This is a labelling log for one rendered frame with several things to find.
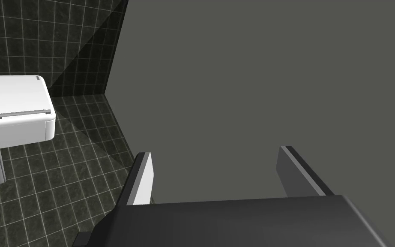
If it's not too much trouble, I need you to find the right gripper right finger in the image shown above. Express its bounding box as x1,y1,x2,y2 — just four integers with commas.
275,145,335,198

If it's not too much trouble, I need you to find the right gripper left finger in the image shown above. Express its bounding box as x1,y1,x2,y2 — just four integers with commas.
116,151,154,206

